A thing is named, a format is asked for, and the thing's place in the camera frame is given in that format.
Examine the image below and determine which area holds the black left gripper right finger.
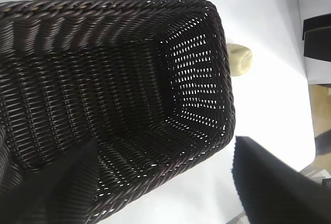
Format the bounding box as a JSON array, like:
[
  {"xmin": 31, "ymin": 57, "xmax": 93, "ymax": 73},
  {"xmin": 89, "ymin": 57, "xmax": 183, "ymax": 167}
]
[{"xmin": 232, "ymin": 136, "xmax": 331, "ymax": 224}]

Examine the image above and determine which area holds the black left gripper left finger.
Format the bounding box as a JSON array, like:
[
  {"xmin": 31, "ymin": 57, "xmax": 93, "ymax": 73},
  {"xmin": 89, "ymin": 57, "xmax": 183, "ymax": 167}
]
[{"xmin": 0, "ymin": 137, "xmax": 100, "ymax": 224}]

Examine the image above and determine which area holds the dark brown wicker basket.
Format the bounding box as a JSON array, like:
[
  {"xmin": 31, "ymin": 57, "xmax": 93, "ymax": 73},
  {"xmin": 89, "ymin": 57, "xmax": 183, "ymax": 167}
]
[{"xmin": 0, "ymin": 0, "xmax": 236, "ymax": 224}]

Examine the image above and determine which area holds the pale yellow egg yolk pastry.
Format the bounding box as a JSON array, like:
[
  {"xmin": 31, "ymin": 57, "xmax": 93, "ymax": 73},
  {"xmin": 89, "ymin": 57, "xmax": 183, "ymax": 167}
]
[{"xmin": 226, "ymin": 43, "xmax": 253, "ymax": 77}]

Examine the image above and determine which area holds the dark slanted bar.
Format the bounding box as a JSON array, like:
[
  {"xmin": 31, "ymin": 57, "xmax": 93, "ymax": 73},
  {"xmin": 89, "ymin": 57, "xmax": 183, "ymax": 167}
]
[{"xmin": 314, "ymin": 128, "xmax": 331, "ymax": 157}]

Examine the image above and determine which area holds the black boxy object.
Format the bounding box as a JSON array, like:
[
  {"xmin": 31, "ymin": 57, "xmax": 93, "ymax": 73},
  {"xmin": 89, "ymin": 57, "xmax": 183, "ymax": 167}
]
[{"xmin": 303, "ymin": 13, "xmax": 331, "ymax": 63}]

